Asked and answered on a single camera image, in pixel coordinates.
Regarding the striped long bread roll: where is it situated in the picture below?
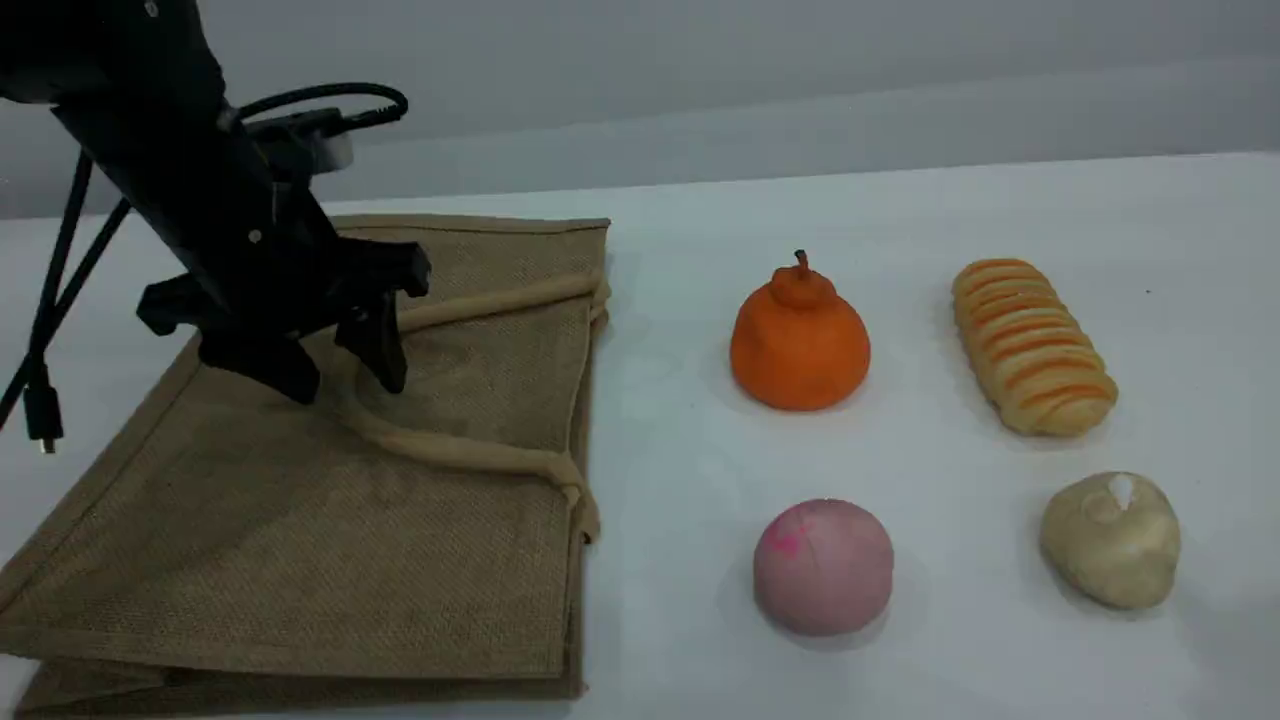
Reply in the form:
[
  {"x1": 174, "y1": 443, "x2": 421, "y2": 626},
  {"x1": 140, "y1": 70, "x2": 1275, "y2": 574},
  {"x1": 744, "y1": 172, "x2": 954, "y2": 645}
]
[{"x1": 951, "y1": 258, "x2": 1119, "y2": 438}]

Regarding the pink round bun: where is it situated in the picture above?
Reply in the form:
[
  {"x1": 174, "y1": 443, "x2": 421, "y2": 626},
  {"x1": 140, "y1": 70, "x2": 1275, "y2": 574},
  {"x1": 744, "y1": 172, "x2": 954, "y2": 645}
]
[{"x1": 752, "y1": 498, "x2": 896, "y2": 638}]

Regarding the brown burlap tote bag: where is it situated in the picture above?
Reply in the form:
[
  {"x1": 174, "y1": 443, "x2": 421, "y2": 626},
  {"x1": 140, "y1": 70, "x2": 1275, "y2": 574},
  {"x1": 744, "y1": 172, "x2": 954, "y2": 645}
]
[{"x1": 0, "y1": 213, "x2": 613, "y2": 716}]

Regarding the beige egg yolk pastry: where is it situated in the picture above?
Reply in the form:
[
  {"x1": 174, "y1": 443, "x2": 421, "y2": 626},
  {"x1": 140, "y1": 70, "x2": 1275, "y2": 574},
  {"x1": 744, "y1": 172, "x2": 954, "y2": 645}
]
[{"x1": 1039, "y1": 472, "x2": 1182, "y2": 611}]

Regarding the thin black cable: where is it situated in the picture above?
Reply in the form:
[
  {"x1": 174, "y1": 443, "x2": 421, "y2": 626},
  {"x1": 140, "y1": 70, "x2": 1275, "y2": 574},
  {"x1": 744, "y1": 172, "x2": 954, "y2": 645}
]
[{"x1": 0, "y1": 200, "x2": 133, "y2": 426}]

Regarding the black looped camera cable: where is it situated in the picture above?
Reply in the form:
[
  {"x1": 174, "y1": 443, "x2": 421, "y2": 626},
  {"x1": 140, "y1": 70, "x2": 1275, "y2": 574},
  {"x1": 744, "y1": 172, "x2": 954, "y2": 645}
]
[{"x1": 233, "y1": 83, "x2": 411, "y2": 133}]

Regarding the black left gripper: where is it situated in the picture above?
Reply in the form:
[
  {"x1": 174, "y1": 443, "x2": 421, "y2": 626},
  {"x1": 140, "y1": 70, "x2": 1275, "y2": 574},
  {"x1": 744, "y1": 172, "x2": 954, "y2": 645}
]
[{"x1": 55, "y1": 100, "x2": 433, "y2": 407}]

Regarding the black cable with USB plug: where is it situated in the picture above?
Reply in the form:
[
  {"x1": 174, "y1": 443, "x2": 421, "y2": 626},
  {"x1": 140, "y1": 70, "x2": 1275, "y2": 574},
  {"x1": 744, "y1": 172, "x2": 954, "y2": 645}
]
[{"x1": 22, "y1": 152, "x2": 96, "y2": 456}]

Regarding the orange toy fruit with stem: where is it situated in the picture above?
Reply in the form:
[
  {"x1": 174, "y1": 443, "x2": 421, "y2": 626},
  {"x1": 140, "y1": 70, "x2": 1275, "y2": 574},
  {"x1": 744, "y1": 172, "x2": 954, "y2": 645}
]
[{"x1": 729, "y1": 250, "x2": 872, "y2": 413}]

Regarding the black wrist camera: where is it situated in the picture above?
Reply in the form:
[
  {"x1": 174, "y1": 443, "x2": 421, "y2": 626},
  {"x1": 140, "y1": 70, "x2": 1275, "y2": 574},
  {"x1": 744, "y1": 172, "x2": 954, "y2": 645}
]
[{"x1": 240, "y1": 108, "x2": 357, "y2": 183}]

